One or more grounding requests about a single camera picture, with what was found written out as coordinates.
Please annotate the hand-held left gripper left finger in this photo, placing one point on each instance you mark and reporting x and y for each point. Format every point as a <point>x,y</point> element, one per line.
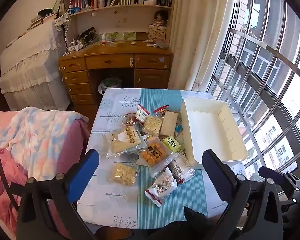
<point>83,173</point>

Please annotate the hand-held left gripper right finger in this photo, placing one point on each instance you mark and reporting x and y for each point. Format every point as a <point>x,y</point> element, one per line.
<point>218,175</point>

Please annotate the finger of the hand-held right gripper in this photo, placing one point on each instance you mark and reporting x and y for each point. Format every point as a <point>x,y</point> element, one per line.
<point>297,182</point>
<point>270,172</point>

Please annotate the yellow puffed rice cake packet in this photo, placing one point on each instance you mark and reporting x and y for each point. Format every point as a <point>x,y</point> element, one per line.
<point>152,125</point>
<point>122,173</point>

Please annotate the white snack packet dark label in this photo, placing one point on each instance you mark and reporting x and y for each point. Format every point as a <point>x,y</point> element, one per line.
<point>178,171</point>

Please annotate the white plastic storage bin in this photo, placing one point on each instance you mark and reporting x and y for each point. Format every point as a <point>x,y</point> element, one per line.
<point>210,127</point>

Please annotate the large clear cracker packet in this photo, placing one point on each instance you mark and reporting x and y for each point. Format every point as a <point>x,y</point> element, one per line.
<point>125,140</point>

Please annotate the white red-edged snack packet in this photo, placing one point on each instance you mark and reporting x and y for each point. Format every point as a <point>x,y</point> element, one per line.
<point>162,186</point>

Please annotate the clear orange biscuit packet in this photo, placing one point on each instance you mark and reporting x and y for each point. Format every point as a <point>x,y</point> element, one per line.
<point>152,155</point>

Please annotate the beige long snack packet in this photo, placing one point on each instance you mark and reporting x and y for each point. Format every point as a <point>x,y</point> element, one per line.
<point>168,123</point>

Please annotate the small cream red-edged packet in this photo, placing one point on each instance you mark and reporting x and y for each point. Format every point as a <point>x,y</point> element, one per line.
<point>142,115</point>

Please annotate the green snack packet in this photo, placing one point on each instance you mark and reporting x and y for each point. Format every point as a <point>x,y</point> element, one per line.
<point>172,143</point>

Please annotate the person's dark clothing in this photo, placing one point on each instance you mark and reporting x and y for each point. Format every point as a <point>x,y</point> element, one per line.
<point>190,227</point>

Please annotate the blue snack packet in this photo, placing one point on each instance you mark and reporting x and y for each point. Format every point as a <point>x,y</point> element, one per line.
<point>178,130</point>

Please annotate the brown shiny candy packet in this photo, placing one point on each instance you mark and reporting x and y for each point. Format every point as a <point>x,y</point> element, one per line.
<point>130,121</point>

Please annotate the red-top clear dark snack packet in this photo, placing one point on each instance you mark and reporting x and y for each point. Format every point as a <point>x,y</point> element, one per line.
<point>161,110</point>

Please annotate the trash bin white liner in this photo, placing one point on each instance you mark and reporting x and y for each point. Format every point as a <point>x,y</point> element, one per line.
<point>110,85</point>

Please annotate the metal window grille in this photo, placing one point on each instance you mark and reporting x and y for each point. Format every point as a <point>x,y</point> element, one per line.
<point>262,46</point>

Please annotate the white charger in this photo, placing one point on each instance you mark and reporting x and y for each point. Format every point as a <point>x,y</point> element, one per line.
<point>74,47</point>

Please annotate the white bottle red cap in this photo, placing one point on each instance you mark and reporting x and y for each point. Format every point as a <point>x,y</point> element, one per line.
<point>104,38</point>

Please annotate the dark patterned pouch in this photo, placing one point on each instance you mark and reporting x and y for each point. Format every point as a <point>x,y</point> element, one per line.
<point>87,37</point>

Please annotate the green printed sheet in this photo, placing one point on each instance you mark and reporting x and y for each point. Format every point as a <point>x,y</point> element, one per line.
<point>130,35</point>
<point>115,36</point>

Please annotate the grey cloth pouch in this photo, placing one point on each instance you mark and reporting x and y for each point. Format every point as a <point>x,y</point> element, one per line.
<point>162,44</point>

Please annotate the patterned cardboard box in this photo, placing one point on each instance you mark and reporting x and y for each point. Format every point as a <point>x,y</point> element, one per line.
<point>157,35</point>

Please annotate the patterned cloth pouch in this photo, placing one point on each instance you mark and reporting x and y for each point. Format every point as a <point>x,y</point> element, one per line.
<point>62,21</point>

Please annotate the pile of books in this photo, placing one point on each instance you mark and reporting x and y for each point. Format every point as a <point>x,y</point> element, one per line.
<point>37,22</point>

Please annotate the wooden bookshelf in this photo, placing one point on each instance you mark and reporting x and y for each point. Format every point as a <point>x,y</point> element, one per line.
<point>120,15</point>

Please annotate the doll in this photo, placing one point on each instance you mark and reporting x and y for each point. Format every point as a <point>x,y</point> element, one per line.
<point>160,17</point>

